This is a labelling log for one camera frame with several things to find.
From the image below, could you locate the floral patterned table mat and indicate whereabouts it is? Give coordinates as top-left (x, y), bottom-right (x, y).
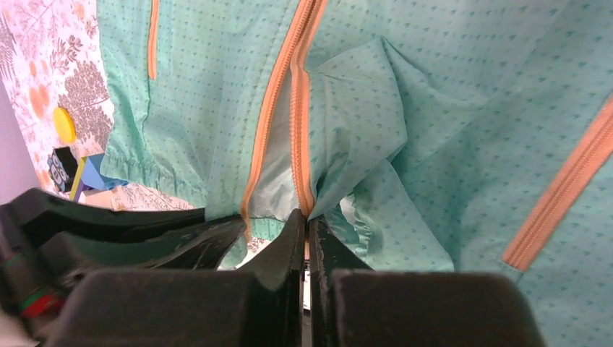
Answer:
top-left (1, 1), bottom-right (218, 211)

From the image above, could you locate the yellow round disc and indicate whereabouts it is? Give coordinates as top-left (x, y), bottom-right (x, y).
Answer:
top-left (53, 107), bottom-right (77, 144)

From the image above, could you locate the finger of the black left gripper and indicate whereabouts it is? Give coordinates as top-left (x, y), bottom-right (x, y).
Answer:
top-left (38, 216), bottom-right (246, 288)

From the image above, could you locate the mint and orange zip jacket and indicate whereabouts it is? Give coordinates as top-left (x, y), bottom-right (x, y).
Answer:
top-left (97, 1), bottom-right (612, 346)

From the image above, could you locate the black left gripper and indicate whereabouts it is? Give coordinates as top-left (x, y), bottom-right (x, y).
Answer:
top-left (1, 188), bottom-right (205, 340)

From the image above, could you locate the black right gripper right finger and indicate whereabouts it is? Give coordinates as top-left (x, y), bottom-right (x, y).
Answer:
top-left (309, 218), bottom-right (545, 346)

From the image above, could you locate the blue and black small box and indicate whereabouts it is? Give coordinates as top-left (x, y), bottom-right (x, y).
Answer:
top-left (47, 147), bottom-right (129, 201)

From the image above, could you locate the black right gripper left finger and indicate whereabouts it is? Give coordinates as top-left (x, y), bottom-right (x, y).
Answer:
top-left (46, 210), bottom-right (305, 346)

